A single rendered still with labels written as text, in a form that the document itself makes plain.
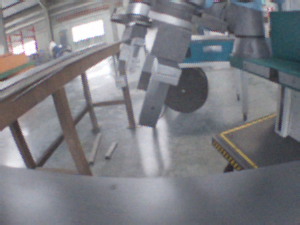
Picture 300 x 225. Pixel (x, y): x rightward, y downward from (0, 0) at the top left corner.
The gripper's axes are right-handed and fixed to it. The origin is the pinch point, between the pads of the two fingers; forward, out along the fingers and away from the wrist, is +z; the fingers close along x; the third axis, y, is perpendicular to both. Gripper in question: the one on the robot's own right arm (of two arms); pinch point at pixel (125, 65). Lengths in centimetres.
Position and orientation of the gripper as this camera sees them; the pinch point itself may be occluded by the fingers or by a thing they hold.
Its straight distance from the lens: 72.4
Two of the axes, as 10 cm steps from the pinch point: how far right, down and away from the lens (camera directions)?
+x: -3.8, -1.8, 9.1
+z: -2.0, 9.7, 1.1
